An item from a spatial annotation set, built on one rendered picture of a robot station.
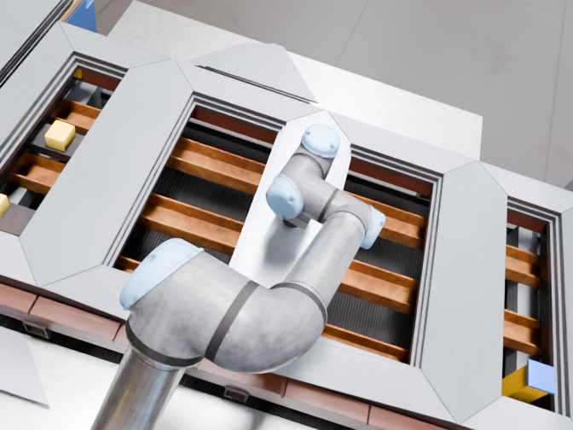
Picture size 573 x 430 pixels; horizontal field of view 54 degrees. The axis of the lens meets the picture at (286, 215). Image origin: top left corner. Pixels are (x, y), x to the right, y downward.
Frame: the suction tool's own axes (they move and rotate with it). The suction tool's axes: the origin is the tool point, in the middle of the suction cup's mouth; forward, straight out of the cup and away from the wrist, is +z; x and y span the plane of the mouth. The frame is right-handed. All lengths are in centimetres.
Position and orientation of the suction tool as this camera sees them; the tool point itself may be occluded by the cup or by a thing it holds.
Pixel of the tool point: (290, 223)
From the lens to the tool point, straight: 133.8
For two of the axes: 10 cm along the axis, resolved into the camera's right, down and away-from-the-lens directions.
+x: -4.4, 7.0, -5.7
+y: -8.8, -4.7, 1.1
